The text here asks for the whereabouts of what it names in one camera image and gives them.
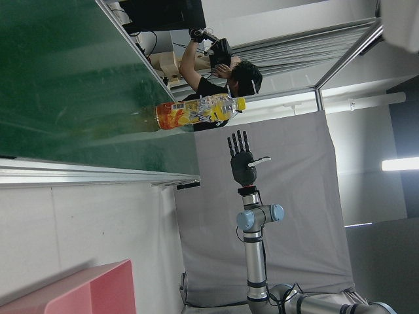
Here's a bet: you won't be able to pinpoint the fluorescent tube light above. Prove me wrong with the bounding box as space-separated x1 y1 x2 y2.
381 156 419 171

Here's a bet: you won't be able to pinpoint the black VR headset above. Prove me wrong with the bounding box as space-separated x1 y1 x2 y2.
209 37 233 75

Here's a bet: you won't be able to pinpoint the person in black shirt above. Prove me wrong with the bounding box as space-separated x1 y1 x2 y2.
178 27 264 131

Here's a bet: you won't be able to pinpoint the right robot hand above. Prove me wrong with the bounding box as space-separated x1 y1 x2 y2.
227 130 272 187

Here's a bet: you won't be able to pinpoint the black Huawei monitor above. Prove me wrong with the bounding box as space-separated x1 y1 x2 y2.
119 0 207 33

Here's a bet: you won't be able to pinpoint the white pipe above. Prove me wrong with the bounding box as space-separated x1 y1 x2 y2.
322 92 407 113

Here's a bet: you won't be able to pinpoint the light wooden box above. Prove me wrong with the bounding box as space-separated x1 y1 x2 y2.
149 50 213 86

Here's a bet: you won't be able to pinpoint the grey vertical blinds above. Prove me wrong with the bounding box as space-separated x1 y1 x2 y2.
228 24 377 71

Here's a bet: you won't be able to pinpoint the aluminium cell frame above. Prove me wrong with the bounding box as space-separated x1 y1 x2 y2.
314 19 386 114

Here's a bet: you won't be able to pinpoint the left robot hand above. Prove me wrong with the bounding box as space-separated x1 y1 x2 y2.
379 0 419 53

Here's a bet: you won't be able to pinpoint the grey fabric curtain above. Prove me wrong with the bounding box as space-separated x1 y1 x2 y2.
173 107 356 308

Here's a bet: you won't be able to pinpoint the green conveyor belt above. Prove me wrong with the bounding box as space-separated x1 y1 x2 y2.
0 0 201 189

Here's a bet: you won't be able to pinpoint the pink plastic basket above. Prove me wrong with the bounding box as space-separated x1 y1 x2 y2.
0 258 137 314

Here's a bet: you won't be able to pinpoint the yellow capped drink bottle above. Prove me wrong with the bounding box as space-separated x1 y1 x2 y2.
155 93 247 131

